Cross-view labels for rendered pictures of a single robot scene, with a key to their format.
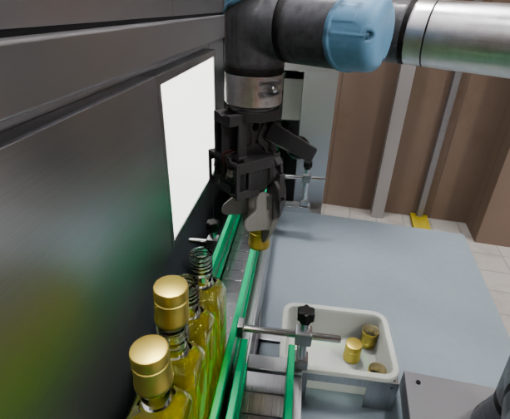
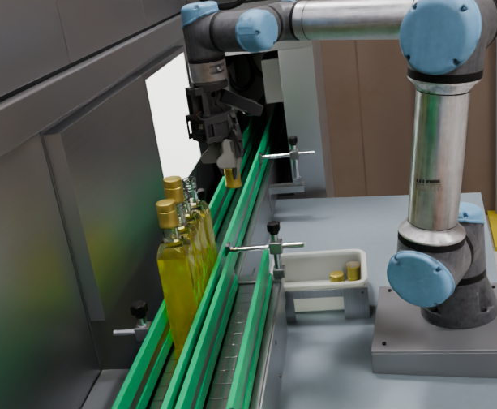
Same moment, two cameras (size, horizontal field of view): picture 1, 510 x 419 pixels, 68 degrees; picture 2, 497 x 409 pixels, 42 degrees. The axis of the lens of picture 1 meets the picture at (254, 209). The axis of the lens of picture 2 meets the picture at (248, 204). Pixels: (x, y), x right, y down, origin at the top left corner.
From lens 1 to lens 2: 0.84 m
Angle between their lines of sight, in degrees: 8
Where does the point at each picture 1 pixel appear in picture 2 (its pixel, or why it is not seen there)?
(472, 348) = not seen: hidden behind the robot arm
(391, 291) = (388, 247)
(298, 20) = (222, 29)
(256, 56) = (204, 51)
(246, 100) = (203, 78)
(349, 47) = (249, 40)
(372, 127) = (409, 103)
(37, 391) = (107, 247)
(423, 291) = not seen: hidden behind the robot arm
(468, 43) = (323, 24)
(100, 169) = (120, 132)
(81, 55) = (105, 67)
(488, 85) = not seen: outside the picture
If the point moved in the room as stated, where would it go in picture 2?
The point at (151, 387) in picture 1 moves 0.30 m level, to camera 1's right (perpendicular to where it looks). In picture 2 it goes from (169, 221) to (344, 200)
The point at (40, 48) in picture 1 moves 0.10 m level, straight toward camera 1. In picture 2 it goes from (92, 66) to (107, 71)
